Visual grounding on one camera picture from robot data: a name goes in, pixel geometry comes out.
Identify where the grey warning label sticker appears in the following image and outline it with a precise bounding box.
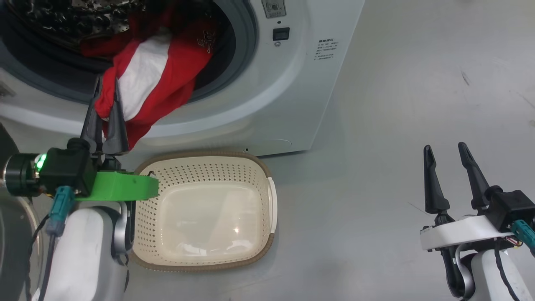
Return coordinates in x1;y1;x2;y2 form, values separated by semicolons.
261;0;287;18

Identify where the red and white garment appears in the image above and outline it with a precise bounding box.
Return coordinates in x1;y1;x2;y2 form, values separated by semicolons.
80;0;219;151

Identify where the grey rubber door gasket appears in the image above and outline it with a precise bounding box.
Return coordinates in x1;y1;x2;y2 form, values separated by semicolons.
0;0;258;105

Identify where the black left arm cable teal plug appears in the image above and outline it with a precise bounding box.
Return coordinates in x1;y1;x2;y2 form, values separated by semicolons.
25;186;76;301

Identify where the black round glass washer door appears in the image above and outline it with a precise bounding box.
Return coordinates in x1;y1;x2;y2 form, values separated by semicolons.
0;121;44;301

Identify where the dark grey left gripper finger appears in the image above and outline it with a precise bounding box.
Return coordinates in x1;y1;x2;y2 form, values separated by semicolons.
81;75;104;153
103;79;130;156

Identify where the black right arm cable teal plug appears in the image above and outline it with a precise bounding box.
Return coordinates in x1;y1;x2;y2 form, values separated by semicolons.
493;219;535;301

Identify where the steel perforated washer drum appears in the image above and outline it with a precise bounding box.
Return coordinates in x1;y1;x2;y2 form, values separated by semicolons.
4;0;143;46

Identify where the beige perforated laundry basket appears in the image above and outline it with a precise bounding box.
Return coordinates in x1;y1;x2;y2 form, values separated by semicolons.
127;150;278;272

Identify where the white front-load washing machine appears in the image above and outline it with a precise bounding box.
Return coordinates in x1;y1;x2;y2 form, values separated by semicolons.
0;0;366;158

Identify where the black arm cable teal plug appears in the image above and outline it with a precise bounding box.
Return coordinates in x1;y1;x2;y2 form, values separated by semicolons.
493;219;535;301
25;186;76;301

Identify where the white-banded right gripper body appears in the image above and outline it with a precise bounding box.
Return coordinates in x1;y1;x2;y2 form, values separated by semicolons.
420;213;515;252

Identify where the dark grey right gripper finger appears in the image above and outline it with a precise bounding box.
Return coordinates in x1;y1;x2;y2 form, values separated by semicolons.
423;145;451;214
458;142;491;211

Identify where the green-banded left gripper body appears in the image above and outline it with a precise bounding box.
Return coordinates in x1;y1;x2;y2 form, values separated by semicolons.
2;153;160;202

